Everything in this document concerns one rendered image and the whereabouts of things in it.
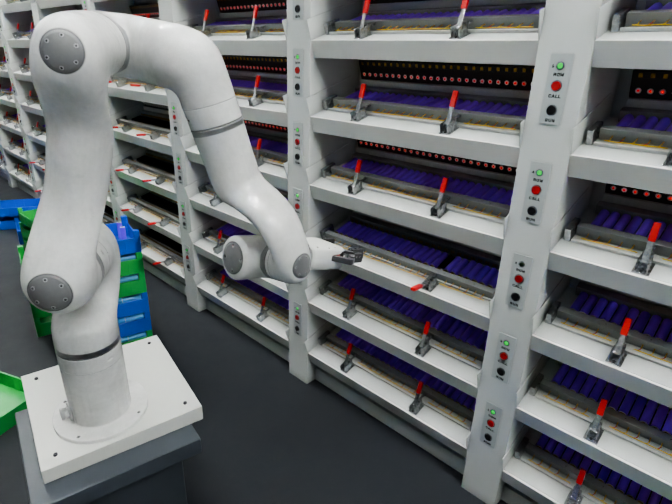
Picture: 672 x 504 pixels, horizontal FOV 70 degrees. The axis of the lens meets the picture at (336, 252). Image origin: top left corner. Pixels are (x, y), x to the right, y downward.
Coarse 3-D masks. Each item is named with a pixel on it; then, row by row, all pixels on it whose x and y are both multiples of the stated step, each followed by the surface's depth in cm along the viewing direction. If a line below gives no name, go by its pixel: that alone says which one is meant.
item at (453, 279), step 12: (336, 240) 145; (348, 240) 141; (372, 252) 136; (384, 252) 133; (408, 264) 128; (420, 264) 126; (420, 276) 124; (444, 276) 120; (456, 276) 119; (468, 288) 117; (480, 288) 114; (492, 288) 113
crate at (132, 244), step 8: (120, 216) 180; (112, 224) 179; (128, 224) 179; (112, 232) 180; (128, 232) 181; (136, 232) 166; (120, 240) 164; (128, 240) 165; (136, 240) 167; (120, 248) 165; (128, 248) 166; (136, 248) 168
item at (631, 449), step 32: (544, 384) 111; (576, 384) 110; (608, 384) 109; (544, 416) 107; (576, 416) 105; (608, 416) 102; (640, 416) 103; (576, 448) 103; (608, 448) 99; (640, 448) 97; (640, 480) 95
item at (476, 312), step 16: (320, 224) 148; (336, 224) 153; (448, 240) 132; (368, 256) 137; (352, 272) 138; (368, 272) 132; (384, 272) 130; (400, 272) 128; (400, 288) 126; (448, 288) 120; (432, 304) 120; (448, 304) 116; (464, 304) 114; (480, 304) 113; (464, 320) 115; (480, 320) 111
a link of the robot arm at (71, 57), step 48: (48, 48) 64; (96, 48) 66; (48, 96) 69; (96, 96) 70; (48, 144) 76; (96, 144) 77; (48, 192) 79; (96, 192) 81; (48, 240) 79; (96, 240) 82; (48, 288) 79; (96, 288) 86
